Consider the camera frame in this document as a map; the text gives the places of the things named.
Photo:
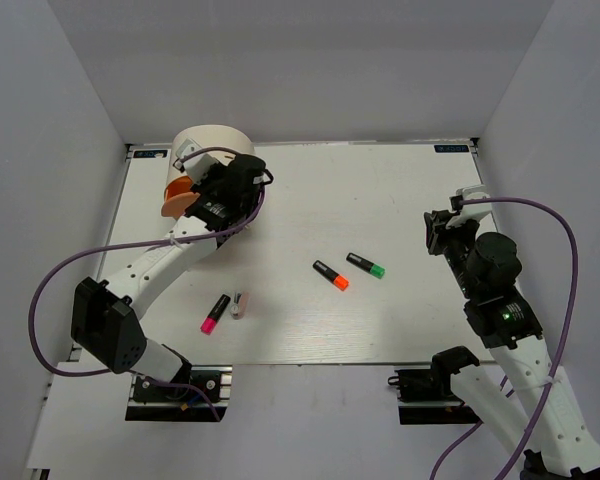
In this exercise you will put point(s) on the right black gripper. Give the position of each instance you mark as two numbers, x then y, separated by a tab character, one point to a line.
437	230

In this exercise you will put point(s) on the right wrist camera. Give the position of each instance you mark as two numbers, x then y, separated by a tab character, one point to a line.
469	203

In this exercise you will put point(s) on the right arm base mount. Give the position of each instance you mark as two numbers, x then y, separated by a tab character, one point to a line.
424	394

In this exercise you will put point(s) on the orange cap black highlighter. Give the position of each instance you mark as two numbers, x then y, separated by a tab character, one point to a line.
331	275

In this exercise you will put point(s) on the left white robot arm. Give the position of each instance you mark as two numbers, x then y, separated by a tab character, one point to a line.
107	314

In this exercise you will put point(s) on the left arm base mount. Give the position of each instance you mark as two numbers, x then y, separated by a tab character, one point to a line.
206	403

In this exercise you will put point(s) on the cream cylindrical drawer container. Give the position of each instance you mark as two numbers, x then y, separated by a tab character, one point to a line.
195	138

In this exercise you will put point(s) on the blue table label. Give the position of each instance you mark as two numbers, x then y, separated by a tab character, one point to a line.
151	153
451	148

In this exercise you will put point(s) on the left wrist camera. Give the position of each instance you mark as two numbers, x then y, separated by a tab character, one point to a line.
195	157

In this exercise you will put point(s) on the orange container drawer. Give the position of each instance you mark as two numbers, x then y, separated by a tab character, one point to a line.
178	196

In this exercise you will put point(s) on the right blue table label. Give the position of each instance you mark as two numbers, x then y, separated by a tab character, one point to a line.
451	148

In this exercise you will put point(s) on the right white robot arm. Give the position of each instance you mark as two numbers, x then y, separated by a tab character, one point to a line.
544	433

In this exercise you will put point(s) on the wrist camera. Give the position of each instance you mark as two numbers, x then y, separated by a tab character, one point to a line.
469	203
195	157

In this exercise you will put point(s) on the green cap black highlighter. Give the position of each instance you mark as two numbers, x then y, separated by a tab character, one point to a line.
366	265

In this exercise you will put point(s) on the pink cap black highlighter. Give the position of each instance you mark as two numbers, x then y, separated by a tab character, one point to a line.
215	314

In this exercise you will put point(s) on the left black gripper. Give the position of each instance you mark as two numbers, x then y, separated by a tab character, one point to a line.
202	188

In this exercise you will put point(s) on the left blue table label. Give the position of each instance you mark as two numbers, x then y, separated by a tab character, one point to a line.
151	153

